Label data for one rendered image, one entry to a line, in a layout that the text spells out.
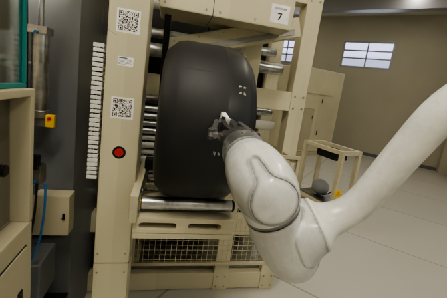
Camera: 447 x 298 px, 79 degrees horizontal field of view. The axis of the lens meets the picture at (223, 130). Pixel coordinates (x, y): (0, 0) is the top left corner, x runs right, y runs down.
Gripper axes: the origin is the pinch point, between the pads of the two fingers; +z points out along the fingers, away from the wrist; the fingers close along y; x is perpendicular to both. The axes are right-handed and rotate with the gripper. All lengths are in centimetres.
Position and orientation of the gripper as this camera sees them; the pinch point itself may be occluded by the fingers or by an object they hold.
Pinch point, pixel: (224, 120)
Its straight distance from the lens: 75.8
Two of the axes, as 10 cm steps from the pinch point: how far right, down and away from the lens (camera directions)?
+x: -1.6, 9.4, 3.0
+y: -9.7, -1.0, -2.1
